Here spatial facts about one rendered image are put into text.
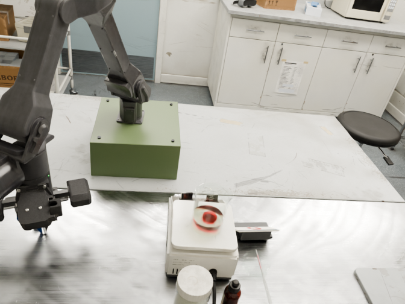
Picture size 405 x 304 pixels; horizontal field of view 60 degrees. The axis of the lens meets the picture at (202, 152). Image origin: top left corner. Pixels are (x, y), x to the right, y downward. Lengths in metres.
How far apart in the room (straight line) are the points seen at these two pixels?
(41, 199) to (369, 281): 0.64
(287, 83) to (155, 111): 2.37
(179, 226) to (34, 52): 0.38
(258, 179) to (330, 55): 2.42
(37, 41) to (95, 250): 0.39
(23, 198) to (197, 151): 0.52
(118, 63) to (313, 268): 0.59
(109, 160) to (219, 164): 0.30
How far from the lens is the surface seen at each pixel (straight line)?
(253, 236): 0.78
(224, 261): 0.67
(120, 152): 0.86
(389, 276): 0.86
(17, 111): 0.60
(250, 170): 0.99
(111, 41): 0.74
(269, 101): 3.28
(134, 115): 0.90
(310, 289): 0.76
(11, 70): 2.80
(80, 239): 0.76
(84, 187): 0.71
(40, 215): 0.65
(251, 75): 3.12
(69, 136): 1.06
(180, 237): 0.65
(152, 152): 0.85
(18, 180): 0.62
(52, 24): 0.61
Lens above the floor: 1.47
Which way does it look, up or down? 34 degrees down
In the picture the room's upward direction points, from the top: 10 degrees clockwise
